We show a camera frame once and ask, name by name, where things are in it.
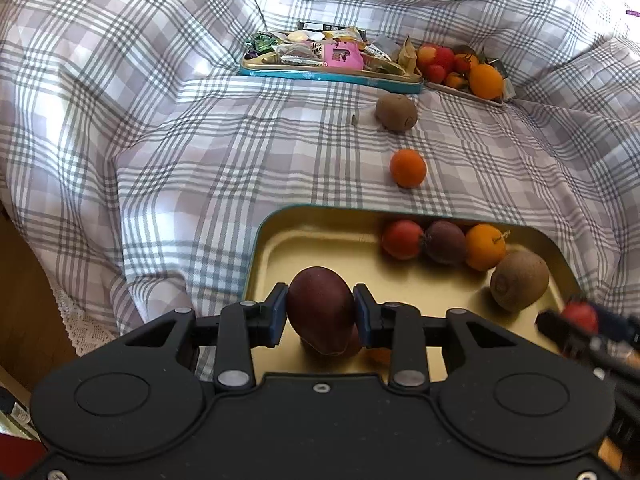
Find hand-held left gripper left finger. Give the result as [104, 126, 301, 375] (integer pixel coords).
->
[122, 282, 290, 394]

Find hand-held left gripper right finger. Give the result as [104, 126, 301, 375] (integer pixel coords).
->
[352, 282, 526, 394]

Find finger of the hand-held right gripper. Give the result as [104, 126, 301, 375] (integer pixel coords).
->
[595, 304, 640, 344]
[536, 309, 602, 358]

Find red cherry tomato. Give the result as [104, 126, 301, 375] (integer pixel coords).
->
[381, 220, 425, 261]
[560, 297, 600, 334]

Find dark red passion fruit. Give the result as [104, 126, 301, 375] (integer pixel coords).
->
[286, 266, 362, 358]
[422, 221, 468, 266]

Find gold tin with teal rim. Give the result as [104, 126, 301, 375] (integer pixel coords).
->
[243, 205, 583, 383]

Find stemless tangerine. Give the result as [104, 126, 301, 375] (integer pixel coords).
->
[390, 149, 428, 189]

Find tangerine with stem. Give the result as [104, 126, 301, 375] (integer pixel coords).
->
[465, 223, 511, 272]

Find white lace bed skirt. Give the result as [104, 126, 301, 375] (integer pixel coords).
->
[47, 280, 126, 356]

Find grey plaid blanket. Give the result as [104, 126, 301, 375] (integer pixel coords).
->
[0, 0, 640, 378]

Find teal snowflake snack tin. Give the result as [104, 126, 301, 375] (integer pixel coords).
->
[239, 49, 425, 95]

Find white fruit plate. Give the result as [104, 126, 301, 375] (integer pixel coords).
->
[425, 80, 505, 107]

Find shiny clear wrapper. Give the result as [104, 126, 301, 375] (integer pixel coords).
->
[487, 60, 517, 104]

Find pink snack packet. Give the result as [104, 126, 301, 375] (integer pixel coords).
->
[322, 42, 365, 69]

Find clear snack packet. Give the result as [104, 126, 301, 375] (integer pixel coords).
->
[272, 42, 326, 66]

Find large orange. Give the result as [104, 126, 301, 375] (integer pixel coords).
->
[469, 63, 503, 100]

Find brown kraft packet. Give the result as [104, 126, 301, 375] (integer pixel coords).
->
[397, 36, 420, 75]

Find red yellow apple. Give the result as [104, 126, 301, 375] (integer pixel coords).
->
[417, 44, 453, 68]

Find silver foil packet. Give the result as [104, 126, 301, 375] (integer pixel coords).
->
[372, 35, 401, 58]

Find green candy wrappers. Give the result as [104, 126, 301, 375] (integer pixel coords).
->
[245, 32, 281, 56]

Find dark clutter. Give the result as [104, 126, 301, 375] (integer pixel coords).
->
[0, 385, 43, 443]

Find yellow snack packet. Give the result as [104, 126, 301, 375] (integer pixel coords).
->
[325, 27, 368, 42]

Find red object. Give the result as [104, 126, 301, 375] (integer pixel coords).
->
[0, 435, 48, 480]

